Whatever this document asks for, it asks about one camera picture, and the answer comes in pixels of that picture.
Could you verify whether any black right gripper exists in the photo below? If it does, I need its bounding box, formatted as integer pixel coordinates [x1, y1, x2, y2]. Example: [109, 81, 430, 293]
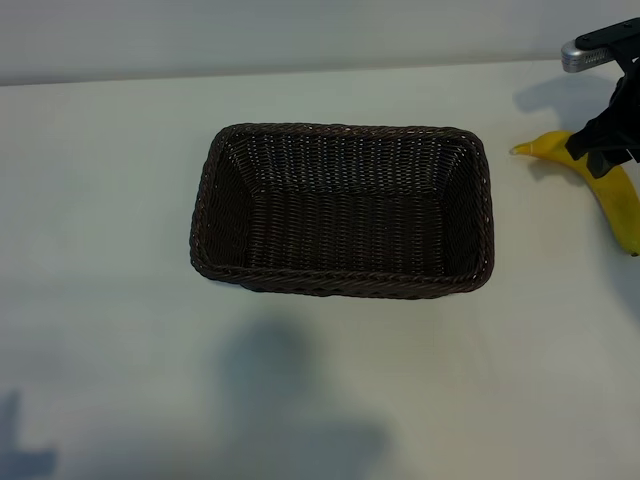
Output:
[567, 47, 640, 182]

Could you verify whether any dark brown wicker basket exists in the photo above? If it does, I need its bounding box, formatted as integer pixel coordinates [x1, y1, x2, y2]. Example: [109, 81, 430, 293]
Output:
[188, 122, 496, 301]

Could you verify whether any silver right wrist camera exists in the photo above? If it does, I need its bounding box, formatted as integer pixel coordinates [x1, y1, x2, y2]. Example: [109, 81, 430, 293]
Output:
[559, 40, 614, 74]

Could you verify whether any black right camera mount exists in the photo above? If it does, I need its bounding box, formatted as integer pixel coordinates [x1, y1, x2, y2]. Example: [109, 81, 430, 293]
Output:
[574, 16, 640, 54]

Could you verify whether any yellow banana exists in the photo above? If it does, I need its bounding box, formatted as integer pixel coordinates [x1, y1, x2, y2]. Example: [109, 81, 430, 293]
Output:
[509, 129, 640, 258]

